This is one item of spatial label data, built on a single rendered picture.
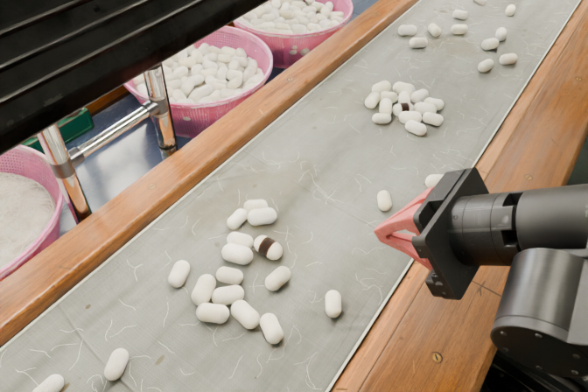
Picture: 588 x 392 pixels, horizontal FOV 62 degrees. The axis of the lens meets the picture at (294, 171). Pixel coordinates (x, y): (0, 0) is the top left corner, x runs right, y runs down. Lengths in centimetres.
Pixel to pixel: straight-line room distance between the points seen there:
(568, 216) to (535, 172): 39
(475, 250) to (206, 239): 35
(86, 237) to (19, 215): 13
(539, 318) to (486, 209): 10
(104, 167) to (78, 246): 25
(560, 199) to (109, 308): 46
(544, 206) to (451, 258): 8
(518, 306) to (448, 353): 22
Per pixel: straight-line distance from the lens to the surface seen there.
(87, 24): 35
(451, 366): 54
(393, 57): 98
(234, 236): 61
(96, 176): 84
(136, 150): 87
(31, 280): 62
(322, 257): 61
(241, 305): 55
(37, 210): 74
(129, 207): 65
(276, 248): 59
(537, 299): 33
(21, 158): 80
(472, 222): 40
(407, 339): 54
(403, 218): 43
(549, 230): 37
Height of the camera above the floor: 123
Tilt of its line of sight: 44 degrees down
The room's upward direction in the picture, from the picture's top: 2 degrees clockwise
